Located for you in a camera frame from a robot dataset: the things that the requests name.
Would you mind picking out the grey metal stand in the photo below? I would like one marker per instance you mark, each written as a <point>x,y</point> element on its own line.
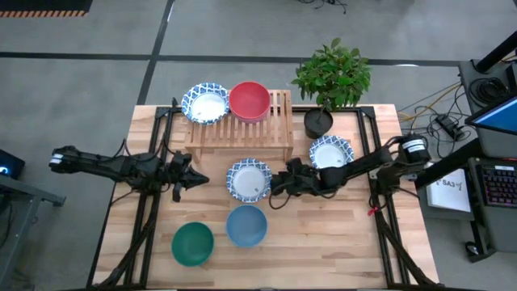
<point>24,194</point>

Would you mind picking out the green plastic bowl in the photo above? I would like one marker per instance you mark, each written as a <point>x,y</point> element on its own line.
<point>192,243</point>

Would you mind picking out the blue plastic bowl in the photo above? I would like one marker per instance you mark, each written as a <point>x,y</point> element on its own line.
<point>246,225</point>

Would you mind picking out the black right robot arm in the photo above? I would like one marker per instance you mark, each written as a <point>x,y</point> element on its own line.
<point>363,163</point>

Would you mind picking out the black mat with hazard stripes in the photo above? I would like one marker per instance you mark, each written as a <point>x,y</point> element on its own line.
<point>44,7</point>

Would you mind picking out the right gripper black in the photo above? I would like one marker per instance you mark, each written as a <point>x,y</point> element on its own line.
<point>301,178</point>

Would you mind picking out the black plant pot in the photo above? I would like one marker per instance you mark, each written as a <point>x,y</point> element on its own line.
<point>318,125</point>

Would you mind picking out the blue patterned paper plate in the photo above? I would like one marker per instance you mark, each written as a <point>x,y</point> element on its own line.
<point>206,106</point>
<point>329,153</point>
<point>249,181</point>

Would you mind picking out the pink plastic bowl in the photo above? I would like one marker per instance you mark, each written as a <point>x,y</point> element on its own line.
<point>249,120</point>

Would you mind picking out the green leafy plant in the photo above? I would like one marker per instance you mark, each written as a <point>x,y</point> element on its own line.
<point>335,74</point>

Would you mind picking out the wooden slatted shelf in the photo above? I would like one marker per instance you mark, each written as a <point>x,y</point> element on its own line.
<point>258,133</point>

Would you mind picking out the white paper pad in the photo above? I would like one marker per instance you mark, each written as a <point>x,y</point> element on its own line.
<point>448,196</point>

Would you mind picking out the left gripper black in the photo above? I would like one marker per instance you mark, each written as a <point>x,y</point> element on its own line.
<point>179,174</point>

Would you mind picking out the red tag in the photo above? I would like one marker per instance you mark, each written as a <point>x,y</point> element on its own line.
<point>373,211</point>

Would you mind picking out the computer monitor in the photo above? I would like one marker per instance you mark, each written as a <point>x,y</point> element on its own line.
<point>494,117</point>

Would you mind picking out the black power adapter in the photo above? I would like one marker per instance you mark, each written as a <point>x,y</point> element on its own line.
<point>446,125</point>

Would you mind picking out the black backlit keyboard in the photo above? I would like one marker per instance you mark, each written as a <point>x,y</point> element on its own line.
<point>501,186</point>

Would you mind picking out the grey cabinet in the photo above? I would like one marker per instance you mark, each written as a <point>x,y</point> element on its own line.
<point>468,77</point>

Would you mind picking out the black metal post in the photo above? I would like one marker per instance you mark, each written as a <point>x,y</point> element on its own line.
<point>498,50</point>

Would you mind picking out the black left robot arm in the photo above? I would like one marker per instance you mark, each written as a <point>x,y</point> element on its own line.
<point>101,165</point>

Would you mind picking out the black device with blue light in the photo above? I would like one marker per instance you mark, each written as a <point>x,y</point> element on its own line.
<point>10,163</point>

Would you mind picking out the red plastic bowl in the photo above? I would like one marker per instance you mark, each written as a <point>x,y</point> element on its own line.
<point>249,100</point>

